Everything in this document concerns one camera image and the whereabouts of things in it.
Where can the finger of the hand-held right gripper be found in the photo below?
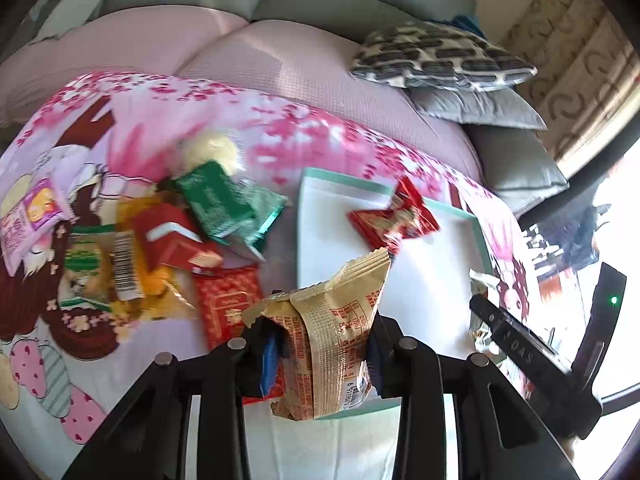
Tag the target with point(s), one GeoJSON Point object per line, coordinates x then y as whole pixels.
{"type": "Point", "coordinates": [515, 337]}

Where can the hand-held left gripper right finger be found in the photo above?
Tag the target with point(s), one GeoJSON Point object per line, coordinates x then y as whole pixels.
{"type": "Point", "coordinates": [375, 366]}

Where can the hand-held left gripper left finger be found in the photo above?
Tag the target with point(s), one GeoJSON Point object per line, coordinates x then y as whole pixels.
{"type": "Point", "coordinates": [267, 366]}

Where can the beige snack packet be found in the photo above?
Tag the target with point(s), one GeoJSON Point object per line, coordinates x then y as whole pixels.
{"type": "Point", "coordinates": [330, 330]}

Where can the white tray with teal rim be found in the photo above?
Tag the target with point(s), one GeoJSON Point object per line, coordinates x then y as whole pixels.
{"type": "Point", "coordinates": [340, 240]}

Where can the purple cake roll packet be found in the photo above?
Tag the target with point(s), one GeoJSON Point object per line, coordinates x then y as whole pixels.
{"type": "Point", "coordinates": [30, 220]}

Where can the red gold-print snack packet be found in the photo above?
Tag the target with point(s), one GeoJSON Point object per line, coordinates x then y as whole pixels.
{"type": "Point", "coordinates": [225, 305]}

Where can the dark furniture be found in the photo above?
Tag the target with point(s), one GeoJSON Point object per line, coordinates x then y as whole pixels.
{"type": "Point", "coordinates": [565, 240]}

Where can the yellow snack packet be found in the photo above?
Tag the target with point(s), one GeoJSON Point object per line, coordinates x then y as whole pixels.
{"type": "Point", "coordinates": [156, 282]}

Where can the red and white snack box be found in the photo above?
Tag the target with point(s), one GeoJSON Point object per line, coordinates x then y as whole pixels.
{"type": "Point", "coordinates": [170, 240]}

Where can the dark green snack packet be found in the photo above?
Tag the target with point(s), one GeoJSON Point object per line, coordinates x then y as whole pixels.
{"type": "Point", "coordinates": [215, 200]}

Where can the green and white snack packet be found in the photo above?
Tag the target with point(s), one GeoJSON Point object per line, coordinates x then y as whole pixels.
{"type": "Point", "coordinates": [85, 270]}

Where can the clear packet with cream cake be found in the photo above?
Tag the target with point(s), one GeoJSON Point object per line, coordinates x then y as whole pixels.
{"type": "Point", "coordinates": [210, 147]}

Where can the pink printed blanket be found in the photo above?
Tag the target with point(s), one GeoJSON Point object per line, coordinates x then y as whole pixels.
{"type": "Point", "coordinates": [150, 110]}

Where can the patterned beige curtain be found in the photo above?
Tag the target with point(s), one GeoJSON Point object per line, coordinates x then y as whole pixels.
{"type": "Point", "coordinates": [575, 60]}

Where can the black and white patterned pillow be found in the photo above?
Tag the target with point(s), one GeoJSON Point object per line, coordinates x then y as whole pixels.
{"type": "Point", "coordinates": [440, 55]}

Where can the pink sofa cover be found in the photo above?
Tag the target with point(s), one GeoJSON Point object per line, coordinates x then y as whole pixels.
{"type": "Point", "coordinates": [280, 60]}

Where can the pale cushion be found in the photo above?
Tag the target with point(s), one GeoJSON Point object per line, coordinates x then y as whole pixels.
{"type": "Point", "coordinates": [80, 5]}

